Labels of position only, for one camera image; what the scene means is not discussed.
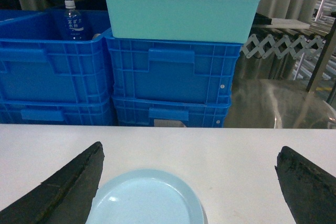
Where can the blue crate lower right stack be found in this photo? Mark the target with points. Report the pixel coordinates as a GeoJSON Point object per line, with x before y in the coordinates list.
{"type": "Point", "coordinates": [142, 112]}

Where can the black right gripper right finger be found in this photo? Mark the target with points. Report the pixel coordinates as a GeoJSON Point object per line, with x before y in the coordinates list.
{"type": "Point", "coordinates": [308, 190]}

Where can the blue crate under teal bin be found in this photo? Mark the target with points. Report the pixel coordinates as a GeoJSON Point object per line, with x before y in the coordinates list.
{"type": "Point", "coordinates": [174, 71]}

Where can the blue crate below bottle crate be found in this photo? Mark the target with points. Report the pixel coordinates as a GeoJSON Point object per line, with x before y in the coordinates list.
{"type": "Point", "coordinates": [58, 113]}

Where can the expandable scissor roller conveyor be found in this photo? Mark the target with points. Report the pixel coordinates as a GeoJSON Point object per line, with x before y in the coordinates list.
{"type": "Point", "coordinates": [280, 46]}

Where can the clear water bottle blue label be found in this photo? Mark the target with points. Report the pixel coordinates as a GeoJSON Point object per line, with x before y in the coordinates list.
{"type": "Point", "coordinates": [75, 23]}

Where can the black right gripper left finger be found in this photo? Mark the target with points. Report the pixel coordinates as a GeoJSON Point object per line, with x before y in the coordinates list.
{"type": "Point", "coordinates": [65, 197]}

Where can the light blue round plate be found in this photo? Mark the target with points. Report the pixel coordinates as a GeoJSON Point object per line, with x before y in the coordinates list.
{"type": "Point", "coordinates": [146, 196]}

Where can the teal plastic bin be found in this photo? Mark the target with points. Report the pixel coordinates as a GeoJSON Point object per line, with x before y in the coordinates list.
{"type": "Point", "coordinates": [183, 20]}

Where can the blue crate with bottle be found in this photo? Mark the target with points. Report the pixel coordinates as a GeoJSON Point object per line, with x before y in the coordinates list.
{"type": "Point", "coordinates": [40, 63]}

